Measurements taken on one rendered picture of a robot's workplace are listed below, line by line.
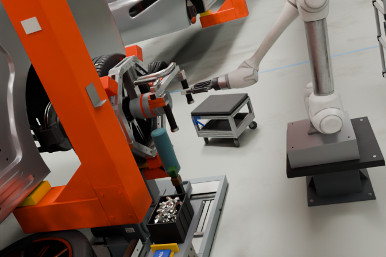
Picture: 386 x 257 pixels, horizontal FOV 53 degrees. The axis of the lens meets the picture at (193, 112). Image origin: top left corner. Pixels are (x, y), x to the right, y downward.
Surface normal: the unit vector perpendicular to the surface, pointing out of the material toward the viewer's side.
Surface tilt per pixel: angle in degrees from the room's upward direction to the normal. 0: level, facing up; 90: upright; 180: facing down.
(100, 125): 90
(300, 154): 90
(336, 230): 0
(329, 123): 95
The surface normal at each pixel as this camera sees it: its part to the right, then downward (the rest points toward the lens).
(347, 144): -0.22, 0.44
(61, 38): 0.92, -0.18
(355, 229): -0.30, -0.88
